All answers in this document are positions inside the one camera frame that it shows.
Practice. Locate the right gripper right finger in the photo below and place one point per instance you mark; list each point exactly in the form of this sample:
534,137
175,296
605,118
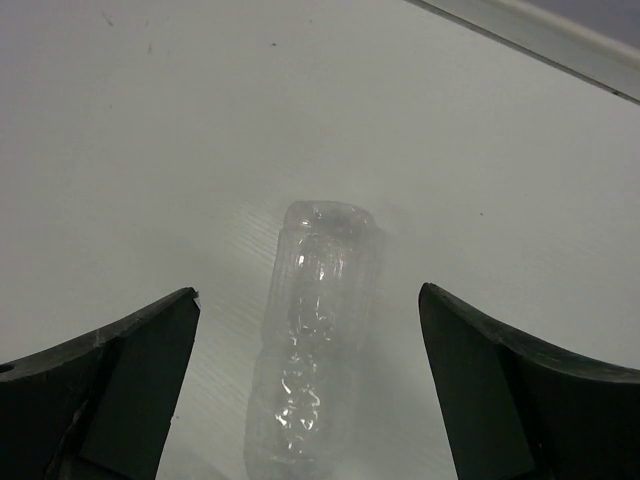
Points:
517,407

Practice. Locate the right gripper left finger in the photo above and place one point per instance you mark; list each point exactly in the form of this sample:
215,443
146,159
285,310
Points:
99,406

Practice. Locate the clear bottle blue-white cap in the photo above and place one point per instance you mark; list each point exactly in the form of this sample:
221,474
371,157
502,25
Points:
305,385

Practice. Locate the metal rail back edge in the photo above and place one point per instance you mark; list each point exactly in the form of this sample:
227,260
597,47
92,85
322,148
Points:
595,41

